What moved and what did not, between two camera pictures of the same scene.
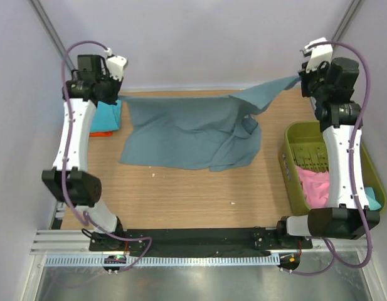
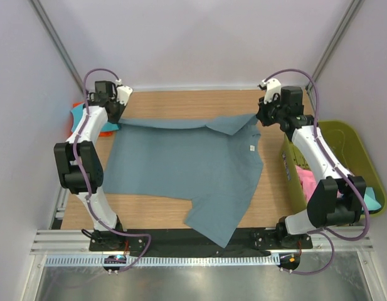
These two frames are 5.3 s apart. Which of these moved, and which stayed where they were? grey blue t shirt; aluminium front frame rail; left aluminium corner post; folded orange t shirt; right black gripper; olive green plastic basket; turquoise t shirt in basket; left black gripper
Moved: left black gripper; right black gripper; grey blue t shirt
Stayed: turquoise t shirt in basket; left aluminium corner post; olive green plastic basket; aluminium front frame rail; folded orange t shirt
